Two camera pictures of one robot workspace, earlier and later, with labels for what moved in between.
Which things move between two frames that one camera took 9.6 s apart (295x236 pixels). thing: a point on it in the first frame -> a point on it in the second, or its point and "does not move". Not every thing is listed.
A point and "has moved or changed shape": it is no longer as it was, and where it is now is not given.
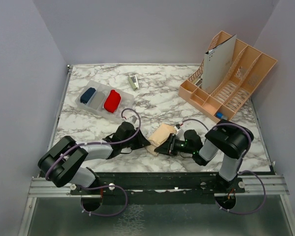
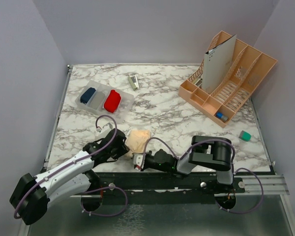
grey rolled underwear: [97, 100] does not move
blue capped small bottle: [220, 115] does not move
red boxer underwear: [112, 101] does not move
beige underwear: [162, 132] has moved or changed shape
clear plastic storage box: [105, 100] does not move
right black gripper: [168, 146] -> [148, 153]
